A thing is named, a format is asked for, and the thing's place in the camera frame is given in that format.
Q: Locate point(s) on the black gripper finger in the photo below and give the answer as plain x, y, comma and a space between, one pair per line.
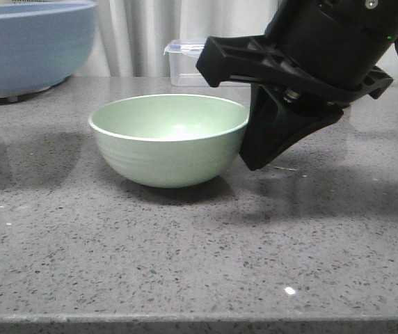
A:
277, 121

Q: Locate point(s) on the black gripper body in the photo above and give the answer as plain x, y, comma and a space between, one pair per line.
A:
250, 59

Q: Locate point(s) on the light green bowl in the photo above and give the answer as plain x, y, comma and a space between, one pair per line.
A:
169, 140

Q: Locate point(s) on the light blue bowl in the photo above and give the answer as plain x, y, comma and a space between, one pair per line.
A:
43, 43

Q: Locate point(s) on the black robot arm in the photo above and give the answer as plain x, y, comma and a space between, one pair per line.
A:
314, 59

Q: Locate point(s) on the clear plastic food container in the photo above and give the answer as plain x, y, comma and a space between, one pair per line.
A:
183, 56

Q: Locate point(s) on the white curtain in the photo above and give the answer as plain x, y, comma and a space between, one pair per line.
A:
131, 35

